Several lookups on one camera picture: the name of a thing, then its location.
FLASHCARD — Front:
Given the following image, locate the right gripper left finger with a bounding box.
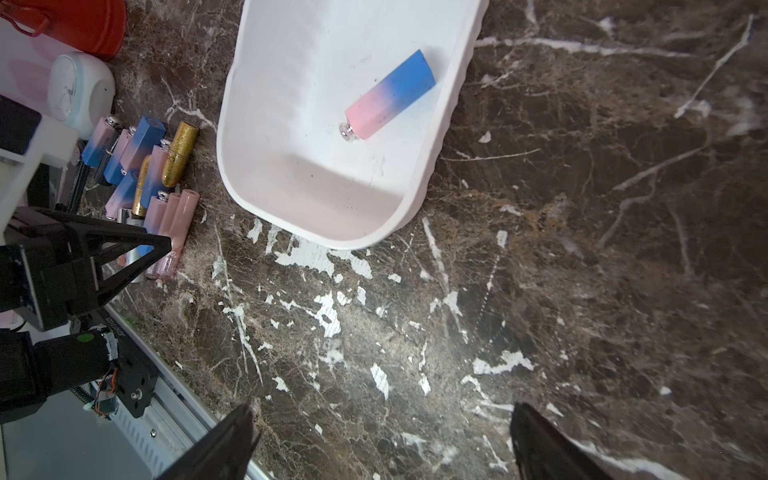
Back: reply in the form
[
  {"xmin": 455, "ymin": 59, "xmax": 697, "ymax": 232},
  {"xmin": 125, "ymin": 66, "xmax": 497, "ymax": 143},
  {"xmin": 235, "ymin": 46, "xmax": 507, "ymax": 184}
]
[{"xmin": 158, "ymin": 404, "xmax": 261, "ymax": 480}]

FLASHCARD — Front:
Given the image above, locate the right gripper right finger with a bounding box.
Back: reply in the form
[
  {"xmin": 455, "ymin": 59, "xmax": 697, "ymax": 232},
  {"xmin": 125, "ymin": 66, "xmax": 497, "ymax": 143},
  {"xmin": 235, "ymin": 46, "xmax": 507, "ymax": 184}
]
[{"xmin": 510, "ymin": 402, "xmax": 611, "ymax": 480}]

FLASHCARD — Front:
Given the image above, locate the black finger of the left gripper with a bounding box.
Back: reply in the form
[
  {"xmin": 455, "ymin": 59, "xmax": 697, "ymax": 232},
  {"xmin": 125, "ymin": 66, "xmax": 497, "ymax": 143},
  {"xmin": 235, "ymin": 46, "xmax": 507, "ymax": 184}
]
[{"xmin": 5, "ymin": 207, "xmax": 171, "ymax": 312}]

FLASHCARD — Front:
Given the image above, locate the pink lip gloss tube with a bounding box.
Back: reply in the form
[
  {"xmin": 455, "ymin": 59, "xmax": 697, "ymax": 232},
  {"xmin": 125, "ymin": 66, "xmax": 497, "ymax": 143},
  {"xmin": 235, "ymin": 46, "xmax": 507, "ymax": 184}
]
[
  {"xmin": 147, "ymin": 192, "xmax": 180, "ymax": 280},
  {"xmin": 156, "ymin": 189, "xmax": 200, "ymax": 280}
]

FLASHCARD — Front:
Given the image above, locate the gold glitter lipstick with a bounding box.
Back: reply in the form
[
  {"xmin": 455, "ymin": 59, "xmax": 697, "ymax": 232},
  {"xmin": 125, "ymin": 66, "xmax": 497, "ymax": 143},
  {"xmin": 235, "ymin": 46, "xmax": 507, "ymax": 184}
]
[{"xmin": 161, "ymin": 122, "xmax": 199, "ymax": 188}]

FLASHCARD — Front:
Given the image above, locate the white storage box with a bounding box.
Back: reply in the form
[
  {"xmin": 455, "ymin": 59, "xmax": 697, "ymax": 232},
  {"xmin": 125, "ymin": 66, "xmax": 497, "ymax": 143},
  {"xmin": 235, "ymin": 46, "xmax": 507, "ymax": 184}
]
[{"xmin": 216, "ymin": 1, "xmax": 488, "ymax": 250}]

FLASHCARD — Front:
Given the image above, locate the pink blue square lipstick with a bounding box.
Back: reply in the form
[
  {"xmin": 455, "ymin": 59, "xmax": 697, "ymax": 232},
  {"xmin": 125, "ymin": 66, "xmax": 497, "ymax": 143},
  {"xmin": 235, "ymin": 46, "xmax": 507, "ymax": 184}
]
[{"xmin": 339, "ymin": 50, "xmax": 436, "ymax": 141}]

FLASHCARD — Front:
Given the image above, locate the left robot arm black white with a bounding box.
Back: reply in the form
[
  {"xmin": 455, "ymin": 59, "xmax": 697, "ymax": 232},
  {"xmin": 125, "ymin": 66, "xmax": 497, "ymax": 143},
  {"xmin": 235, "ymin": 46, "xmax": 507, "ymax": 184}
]
[{"xmin": 1, "ymin": 97, "xmax": 172, "ymax": 423}]

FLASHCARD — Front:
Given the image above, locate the thin gold lipstick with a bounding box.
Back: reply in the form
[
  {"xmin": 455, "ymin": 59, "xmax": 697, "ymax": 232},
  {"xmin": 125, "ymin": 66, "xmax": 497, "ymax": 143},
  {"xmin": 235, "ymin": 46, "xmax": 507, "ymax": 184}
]
[{"xmin": 131, "ymin": 155, "xmax": 151, "ymax": 218}]

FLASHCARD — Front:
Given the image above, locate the red pencil cup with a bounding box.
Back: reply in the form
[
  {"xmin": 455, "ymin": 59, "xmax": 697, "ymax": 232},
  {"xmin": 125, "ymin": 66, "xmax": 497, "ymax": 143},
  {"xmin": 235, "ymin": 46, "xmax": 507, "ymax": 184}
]
[{"xmin": 1, "ymin": 0, "xmax": 127, "ymax": 61}]

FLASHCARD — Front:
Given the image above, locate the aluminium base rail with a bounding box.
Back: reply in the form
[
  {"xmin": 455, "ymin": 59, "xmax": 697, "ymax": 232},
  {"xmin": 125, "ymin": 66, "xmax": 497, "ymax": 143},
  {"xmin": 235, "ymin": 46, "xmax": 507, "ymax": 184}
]
[{"xmin": 0, "ymin": 305, "xmax": 271, "ymax": 480}]

